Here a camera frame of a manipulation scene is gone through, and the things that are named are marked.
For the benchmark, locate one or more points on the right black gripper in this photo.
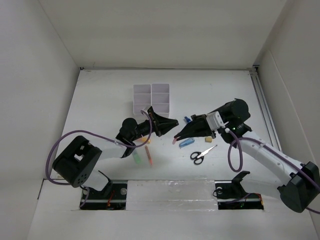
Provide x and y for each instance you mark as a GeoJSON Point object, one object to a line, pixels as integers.
{"type": "Point", "coordinates": [198, 127]}

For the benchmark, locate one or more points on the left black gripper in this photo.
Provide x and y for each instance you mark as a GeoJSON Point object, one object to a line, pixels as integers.
{"type": "Point", "coordinates": [161, 125]}

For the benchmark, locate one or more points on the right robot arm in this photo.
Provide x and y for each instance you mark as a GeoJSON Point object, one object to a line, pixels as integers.
{"type": "Point", "coordinates": [298, 183]}

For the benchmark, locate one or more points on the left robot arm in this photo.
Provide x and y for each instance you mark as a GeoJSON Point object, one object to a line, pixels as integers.
{"type": "Point", "coordinates": [76, 163]}

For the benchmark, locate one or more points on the blue correction tape dispenser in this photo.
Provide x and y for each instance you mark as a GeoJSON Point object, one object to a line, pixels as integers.
{"type": "Point", "coordinates": [186, 142]}

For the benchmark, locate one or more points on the yellow eraser cube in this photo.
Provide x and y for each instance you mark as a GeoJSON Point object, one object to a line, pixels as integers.
{"type": "Point", "coordinates": [208, 139]}

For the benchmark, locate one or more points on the orange yellow highlighter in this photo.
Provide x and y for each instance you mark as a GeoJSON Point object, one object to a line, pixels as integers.
{"type": "Point", "coordinates": [144, 139]}

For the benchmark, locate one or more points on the white right organizer container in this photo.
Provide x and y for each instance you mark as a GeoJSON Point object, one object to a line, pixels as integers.
{"type": "Point", "coordinates": [160, 98]}

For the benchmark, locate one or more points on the white organizer container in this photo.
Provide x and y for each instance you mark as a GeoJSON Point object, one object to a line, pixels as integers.
{"type": "Point", "coordinates": [160, 98]}
{"type": "Point", "coordinates": [141, 97]}

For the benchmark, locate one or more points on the orange pen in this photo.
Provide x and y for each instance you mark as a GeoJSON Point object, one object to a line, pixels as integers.
{"type": "Point", "coordinates": [148, 155]}

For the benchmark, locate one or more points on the white left organizer container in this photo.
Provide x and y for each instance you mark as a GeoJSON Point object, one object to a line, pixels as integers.
{"type": "Point", "coordinates": [141, 97]}

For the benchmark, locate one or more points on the green highlighter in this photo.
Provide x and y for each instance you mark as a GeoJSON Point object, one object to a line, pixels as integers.
{"type": "Point", "coordinates": [136, 157]}

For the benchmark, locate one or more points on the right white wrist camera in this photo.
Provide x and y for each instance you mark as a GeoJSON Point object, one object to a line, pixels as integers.
{"type": "Point", "coordinates": [215, 121]}

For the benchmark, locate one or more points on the black handled scissors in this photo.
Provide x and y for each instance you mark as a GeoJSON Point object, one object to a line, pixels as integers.
{"type": "Point", "coordinates": [198, 156]}

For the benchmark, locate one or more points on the aluminium rail strip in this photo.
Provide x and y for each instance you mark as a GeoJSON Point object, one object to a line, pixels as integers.
{"type": "Point", "coordinates": [264, 108]}

